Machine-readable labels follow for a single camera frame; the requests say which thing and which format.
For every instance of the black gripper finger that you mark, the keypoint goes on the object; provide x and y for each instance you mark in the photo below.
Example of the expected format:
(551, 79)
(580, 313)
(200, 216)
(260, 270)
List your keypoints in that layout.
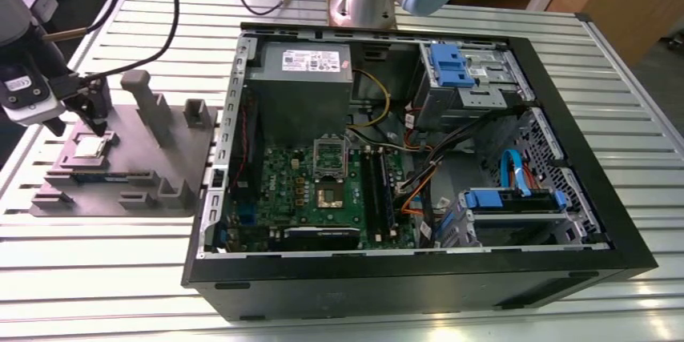
(96, 105)
(56, 125)

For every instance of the silver CPU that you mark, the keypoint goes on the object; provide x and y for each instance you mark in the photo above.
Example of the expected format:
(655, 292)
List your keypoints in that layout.
(89, 149)

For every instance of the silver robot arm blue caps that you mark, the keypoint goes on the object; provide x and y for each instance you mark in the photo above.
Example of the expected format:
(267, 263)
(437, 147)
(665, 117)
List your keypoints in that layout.
(363, 1)

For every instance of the CPU socket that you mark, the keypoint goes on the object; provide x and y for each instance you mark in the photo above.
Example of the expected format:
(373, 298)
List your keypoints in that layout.
(331, 198)

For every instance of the grey parts rack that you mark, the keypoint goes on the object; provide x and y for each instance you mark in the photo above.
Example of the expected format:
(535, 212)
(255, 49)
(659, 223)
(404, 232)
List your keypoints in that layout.
(139, 158)

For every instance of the RAM stick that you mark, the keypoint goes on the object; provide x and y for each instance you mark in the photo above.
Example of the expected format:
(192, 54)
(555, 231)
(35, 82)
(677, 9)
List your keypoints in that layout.
(389, 198)
(101, 178)

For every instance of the grey power supply unit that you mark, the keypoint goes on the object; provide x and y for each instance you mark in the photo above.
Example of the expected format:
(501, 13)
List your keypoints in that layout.
(299, 97)

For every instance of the green motherboard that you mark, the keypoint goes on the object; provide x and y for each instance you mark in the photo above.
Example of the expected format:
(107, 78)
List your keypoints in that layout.
(277, 182)

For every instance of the blue expansion slot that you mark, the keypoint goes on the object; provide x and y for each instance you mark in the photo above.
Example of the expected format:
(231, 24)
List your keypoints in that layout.
(247, 214)

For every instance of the locking lever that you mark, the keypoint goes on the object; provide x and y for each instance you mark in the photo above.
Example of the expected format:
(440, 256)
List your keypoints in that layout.
(348, 143)

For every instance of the black graphics card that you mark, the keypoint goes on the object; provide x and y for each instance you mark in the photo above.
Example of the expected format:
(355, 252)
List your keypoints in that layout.
(320, 238)

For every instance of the black RAM slot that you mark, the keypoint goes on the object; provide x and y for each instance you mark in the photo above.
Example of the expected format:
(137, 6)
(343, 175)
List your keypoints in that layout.
(377, 194)
(367, 190)

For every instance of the blue drive bay latch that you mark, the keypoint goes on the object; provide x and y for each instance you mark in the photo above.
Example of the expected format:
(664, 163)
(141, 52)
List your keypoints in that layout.
(448, 65)

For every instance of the black PC case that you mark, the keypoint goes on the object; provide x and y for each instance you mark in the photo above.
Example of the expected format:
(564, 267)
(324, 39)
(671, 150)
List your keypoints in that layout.
(373, 290)

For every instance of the metal drive cage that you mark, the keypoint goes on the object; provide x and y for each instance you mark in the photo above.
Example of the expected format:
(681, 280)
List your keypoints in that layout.
(480, 97)

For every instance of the hard disk in blue carrier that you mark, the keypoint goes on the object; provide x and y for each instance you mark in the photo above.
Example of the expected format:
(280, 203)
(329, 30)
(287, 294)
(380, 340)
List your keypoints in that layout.
(485, 199)

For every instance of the metal disk bay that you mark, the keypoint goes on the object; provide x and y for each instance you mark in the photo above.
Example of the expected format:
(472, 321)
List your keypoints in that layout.
(517, 217)

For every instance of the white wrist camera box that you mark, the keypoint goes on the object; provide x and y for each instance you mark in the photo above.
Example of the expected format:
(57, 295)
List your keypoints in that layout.
(27, 97)

